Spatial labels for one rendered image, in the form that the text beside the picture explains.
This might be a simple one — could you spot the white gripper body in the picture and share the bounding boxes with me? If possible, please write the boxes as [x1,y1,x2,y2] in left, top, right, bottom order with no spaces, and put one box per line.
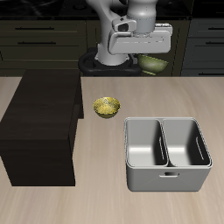
[107,23,173,56]

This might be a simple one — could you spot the green bowl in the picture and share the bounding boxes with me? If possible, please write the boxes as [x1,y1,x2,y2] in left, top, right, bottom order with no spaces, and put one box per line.
[136,53,170,76]

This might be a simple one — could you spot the yellow fluted bowl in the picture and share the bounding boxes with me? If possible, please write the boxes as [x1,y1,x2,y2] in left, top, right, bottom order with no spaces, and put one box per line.
[92,96,122,120]

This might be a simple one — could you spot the grey kitchen drawer unit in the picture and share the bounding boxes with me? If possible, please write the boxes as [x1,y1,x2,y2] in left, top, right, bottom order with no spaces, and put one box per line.
[180,17,224,78]

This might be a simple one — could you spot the dark kitchen cupboards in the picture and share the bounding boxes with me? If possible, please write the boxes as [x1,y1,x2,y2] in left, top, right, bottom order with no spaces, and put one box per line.
[0,17,191,78]

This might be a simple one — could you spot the black kitchen countertop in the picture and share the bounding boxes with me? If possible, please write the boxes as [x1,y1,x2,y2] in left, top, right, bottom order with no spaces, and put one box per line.
[0,0,195,21]

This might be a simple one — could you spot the dark wooden cabinet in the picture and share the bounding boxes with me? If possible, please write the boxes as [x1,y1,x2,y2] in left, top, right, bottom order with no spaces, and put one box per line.
[0,68,85,188]

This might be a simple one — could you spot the white two-bin basket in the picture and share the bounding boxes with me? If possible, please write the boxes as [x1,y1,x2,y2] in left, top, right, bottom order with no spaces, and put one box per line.
[123,116,214,193]

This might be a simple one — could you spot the flat black base plate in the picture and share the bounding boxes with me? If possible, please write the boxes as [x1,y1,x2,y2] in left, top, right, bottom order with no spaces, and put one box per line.
[77,47,144,77]

